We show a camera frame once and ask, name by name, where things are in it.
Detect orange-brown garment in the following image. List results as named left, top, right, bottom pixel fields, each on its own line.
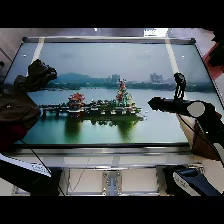
left=191, top=121, right=222, bottom=162

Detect black cable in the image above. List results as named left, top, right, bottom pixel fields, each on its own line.
left=19, top=139, right=66, bottom=197

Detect red garment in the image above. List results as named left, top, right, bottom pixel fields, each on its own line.
left=0, top=124, right=28, bottom=153

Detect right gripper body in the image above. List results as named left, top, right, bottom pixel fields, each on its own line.
left=147, top=96, right=175, bottom=113

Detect silver frame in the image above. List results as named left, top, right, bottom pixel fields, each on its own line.
left=0, top=35, right=224, bottom=197

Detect brown T-shirt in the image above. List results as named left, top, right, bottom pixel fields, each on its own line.
left=0, top=87, right=42, bottom=134

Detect beige garment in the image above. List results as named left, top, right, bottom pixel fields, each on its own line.
left=178, top=114, right=201, bottom=150

